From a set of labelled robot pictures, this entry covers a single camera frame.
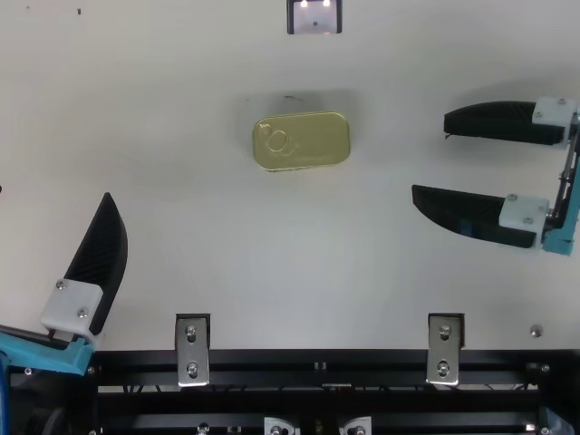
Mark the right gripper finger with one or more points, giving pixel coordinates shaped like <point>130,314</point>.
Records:
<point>466,213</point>
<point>498,120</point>

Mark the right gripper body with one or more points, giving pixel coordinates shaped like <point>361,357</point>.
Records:
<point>559,242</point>

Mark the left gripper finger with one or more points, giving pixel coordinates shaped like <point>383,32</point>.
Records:
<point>102,254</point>

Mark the small square scanner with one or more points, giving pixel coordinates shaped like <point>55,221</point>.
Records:
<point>314,18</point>

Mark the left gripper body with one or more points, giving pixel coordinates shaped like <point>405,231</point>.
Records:
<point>41,355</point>

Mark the gold rectangular tin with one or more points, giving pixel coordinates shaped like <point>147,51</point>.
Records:
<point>301,141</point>

